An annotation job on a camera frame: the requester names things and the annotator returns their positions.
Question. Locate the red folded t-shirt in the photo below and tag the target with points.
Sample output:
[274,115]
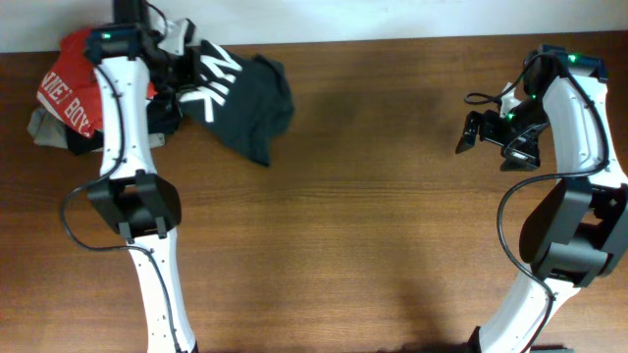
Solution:
[80,94]

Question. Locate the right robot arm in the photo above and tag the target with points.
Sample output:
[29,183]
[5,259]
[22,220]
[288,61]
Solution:
[578,232]

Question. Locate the black folded garment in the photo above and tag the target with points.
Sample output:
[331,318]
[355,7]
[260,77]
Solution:
[163,115]

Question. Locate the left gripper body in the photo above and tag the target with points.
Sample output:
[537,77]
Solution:
[178,71]

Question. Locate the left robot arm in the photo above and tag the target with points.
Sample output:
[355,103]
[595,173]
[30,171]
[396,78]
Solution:
[133,200]

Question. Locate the beige folded garment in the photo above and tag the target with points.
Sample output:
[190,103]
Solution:
[47,130]

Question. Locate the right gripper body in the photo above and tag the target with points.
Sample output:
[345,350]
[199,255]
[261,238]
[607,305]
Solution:
[516,133]

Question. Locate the dark green Nike t-shirt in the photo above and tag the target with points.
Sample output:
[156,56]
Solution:
[245,102]

